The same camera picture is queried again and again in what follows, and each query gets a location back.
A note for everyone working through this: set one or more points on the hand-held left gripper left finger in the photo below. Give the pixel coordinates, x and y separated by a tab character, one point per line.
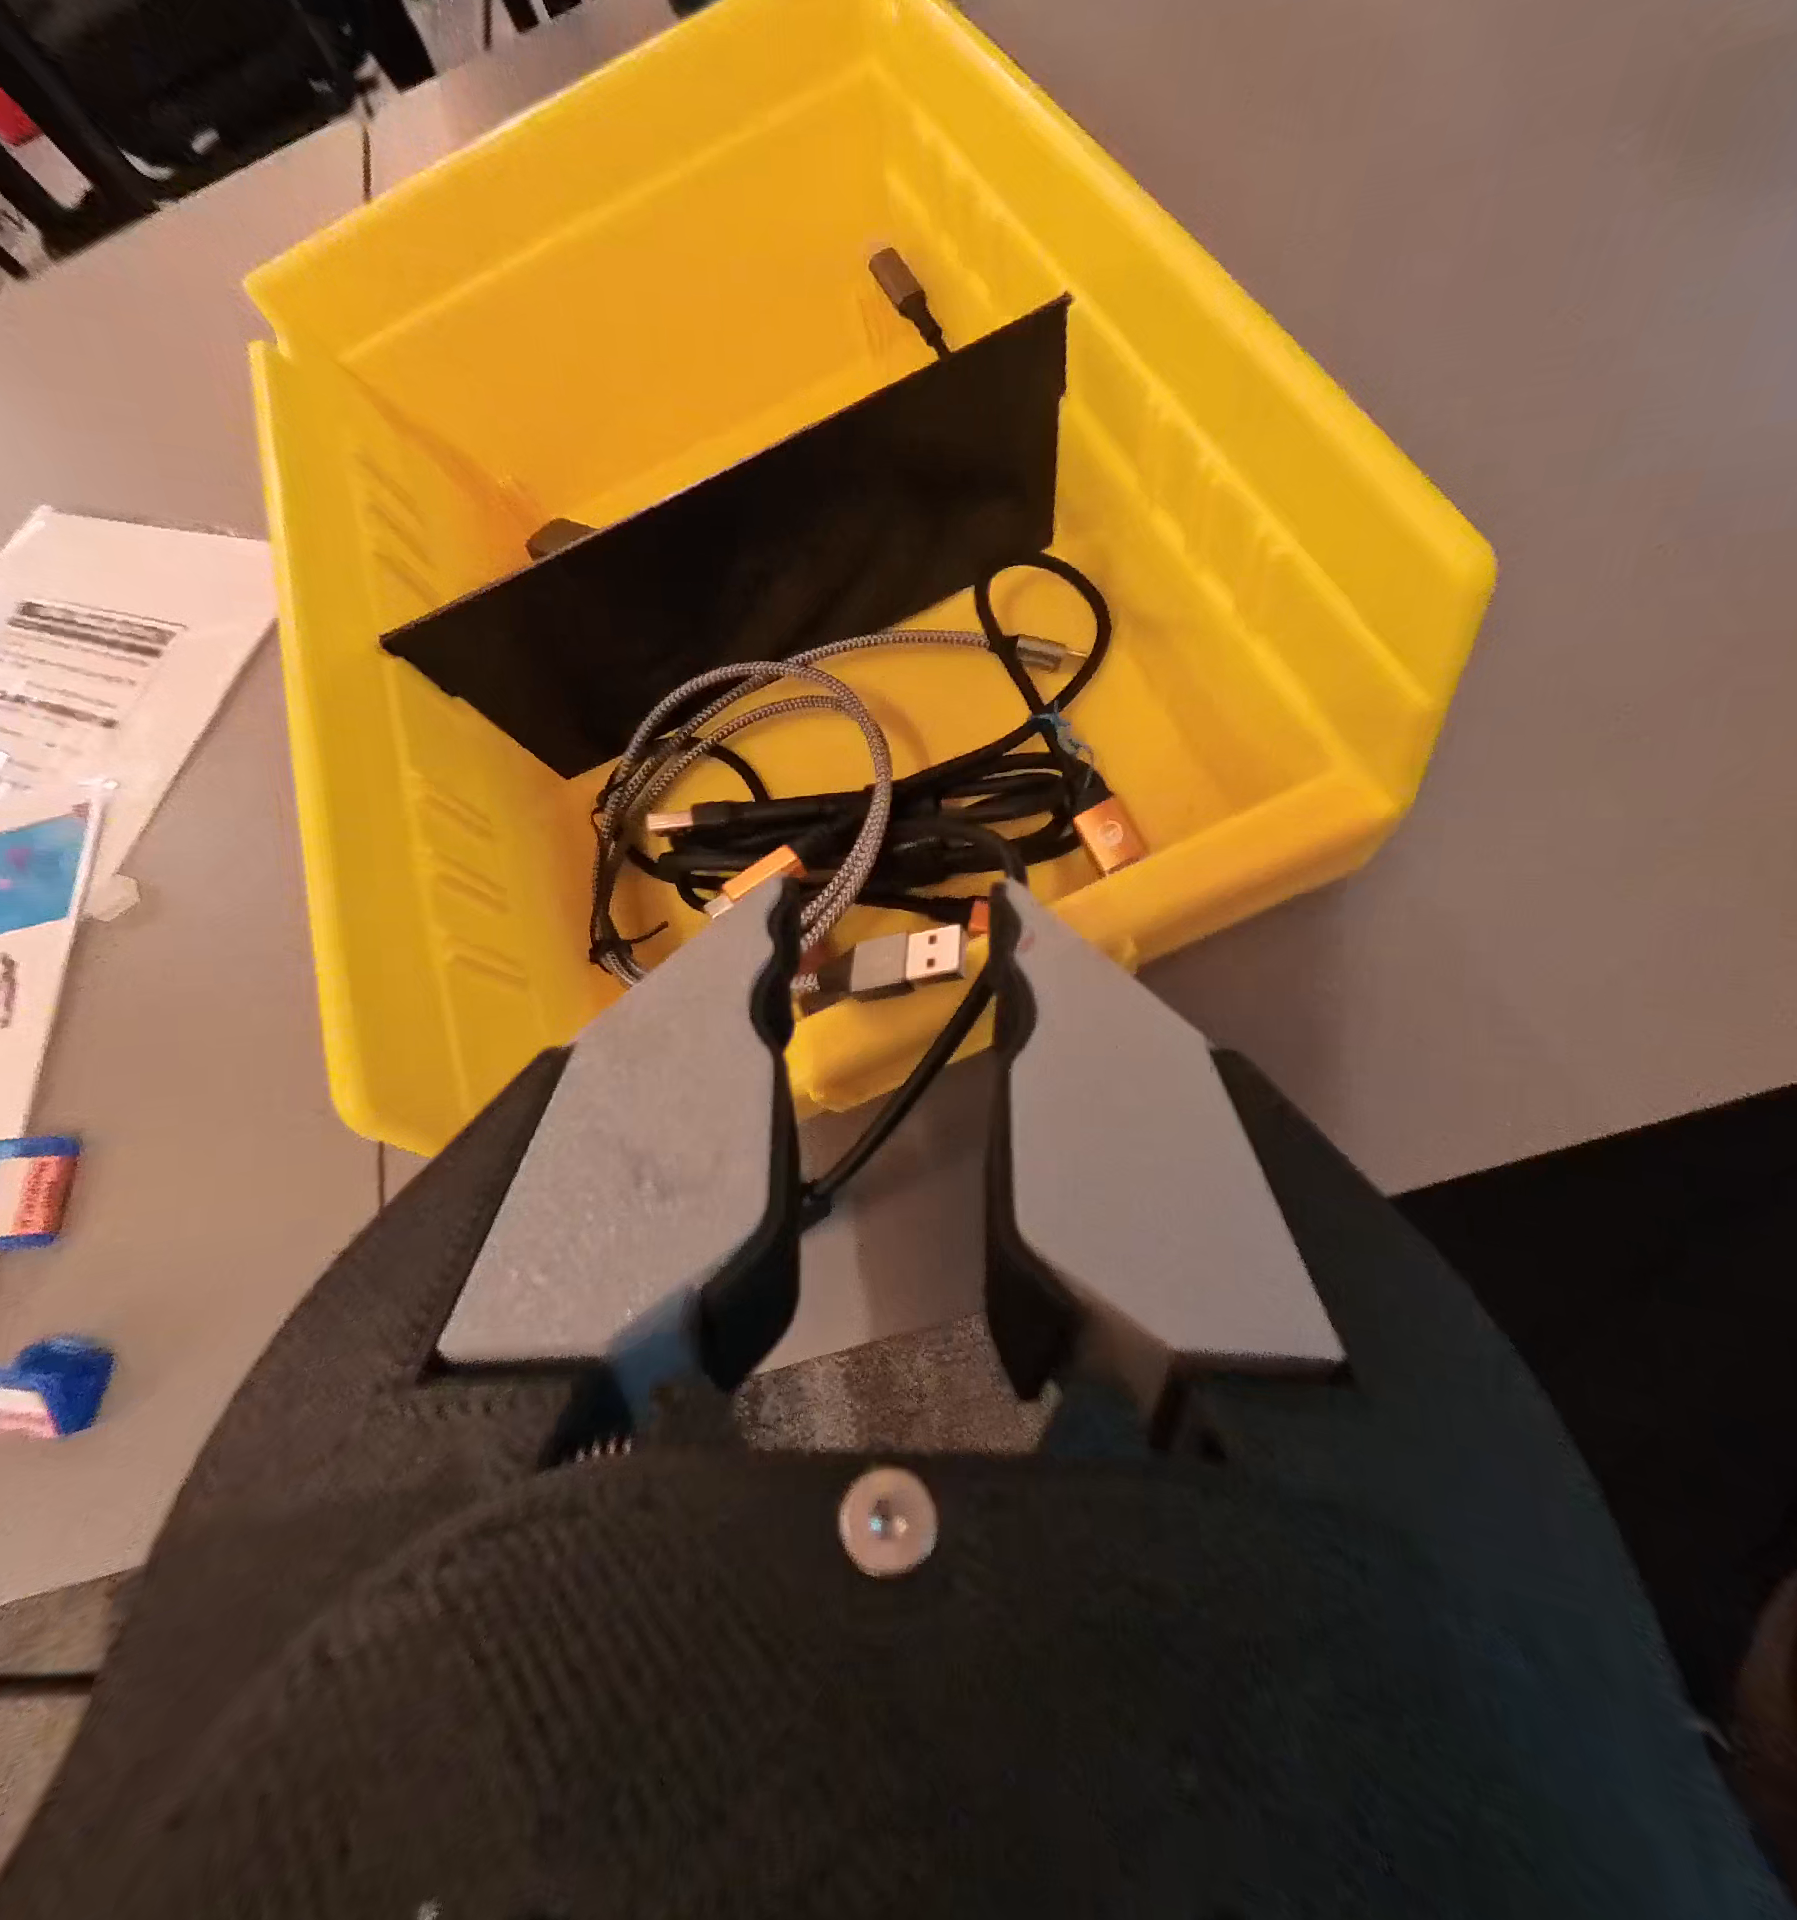
644	1173

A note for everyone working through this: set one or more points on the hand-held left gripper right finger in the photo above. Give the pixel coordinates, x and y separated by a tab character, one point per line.
1138	1186

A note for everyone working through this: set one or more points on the yellow plastic bin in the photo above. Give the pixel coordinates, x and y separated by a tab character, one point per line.
1259	499

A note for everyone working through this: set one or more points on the small blue plastic holder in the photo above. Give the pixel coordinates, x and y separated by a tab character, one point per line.
23	1193
32	1391

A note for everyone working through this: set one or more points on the white instruction sheet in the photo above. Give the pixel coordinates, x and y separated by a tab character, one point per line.
28	1049

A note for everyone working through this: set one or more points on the black bin divider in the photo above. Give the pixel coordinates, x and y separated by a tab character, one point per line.
777	556

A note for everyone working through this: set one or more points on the black metal rack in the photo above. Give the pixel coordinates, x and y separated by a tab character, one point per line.
164	77

